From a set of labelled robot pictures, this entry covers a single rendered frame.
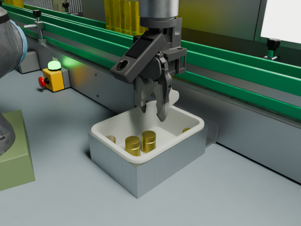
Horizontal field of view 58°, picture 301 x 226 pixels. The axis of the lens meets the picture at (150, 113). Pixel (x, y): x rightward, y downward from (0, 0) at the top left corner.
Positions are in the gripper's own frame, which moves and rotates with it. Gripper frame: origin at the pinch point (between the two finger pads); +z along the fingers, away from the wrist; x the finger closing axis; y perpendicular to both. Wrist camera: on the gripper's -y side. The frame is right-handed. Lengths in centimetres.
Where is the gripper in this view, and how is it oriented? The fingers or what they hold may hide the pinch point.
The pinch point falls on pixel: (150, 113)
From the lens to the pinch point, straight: 60.1
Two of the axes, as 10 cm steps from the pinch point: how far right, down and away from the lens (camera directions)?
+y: 7.1, -3.3, 6.2
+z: 0.0, 8.8, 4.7
